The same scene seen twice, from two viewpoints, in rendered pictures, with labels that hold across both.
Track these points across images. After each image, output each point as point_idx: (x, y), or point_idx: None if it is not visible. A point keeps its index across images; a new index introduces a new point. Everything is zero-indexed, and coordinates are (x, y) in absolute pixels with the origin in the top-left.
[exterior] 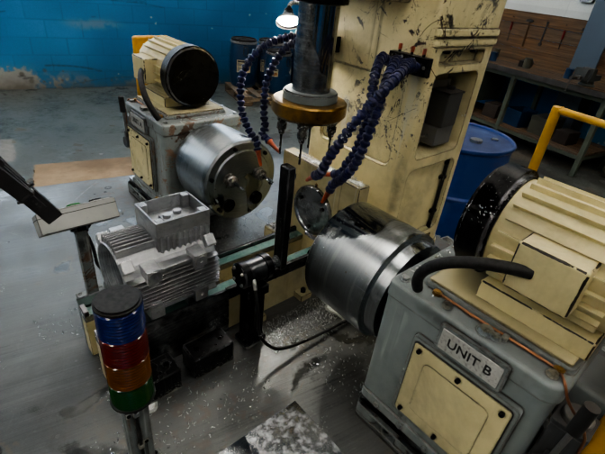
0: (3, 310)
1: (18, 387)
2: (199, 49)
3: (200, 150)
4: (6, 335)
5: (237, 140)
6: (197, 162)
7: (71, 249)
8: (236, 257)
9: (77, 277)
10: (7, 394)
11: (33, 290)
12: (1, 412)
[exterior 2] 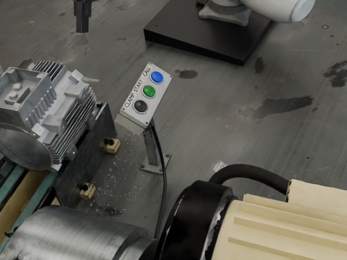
0: (201, 118)
1: (123, 98)
2: (159, 241)
3: (87, 215)
4: (172, 110)
5: (17, 238)
6: (87, 212)
7: (246, 189)
8: (17, 223)
9: (192, 168)
10: (124, 94)
11: (206, 139)
12: (115, 88)
